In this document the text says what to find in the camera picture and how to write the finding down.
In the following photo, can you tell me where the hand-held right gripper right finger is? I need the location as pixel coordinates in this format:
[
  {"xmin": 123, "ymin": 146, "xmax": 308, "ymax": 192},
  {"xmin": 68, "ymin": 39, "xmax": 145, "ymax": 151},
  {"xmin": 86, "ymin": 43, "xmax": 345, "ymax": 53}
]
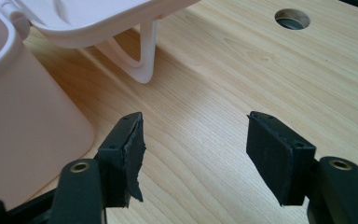
[{"xmin": 245, "ymin": 110, "xmax": 317, "ymax": 207}]

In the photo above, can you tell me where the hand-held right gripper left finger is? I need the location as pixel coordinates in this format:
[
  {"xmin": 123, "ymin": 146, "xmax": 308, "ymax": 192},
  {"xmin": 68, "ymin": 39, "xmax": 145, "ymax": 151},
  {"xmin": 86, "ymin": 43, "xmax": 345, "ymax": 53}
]
[{"xmin": 96, "ymin": 111, "xmax": 147, "ymax": 209}]

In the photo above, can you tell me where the pink plastic bin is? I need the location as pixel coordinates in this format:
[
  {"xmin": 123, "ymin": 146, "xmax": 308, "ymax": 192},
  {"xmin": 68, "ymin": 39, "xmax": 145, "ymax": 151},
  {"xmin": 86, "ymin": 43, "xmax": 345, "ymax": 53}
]
[{"xmin": 0, "ymin": 0, "xmax": 95, "ymax": 211}]

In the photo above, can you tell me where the white plastic dish rack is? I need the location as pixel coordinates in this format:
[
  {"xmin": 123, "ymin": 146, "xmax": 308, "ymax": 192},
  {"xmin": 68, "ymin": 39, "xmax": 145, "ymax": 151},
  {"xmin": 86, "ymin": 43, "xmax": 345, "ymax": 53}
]
[{"xmin": 0, "ymin": 0, "xmax": 201, "ymax": 85}]

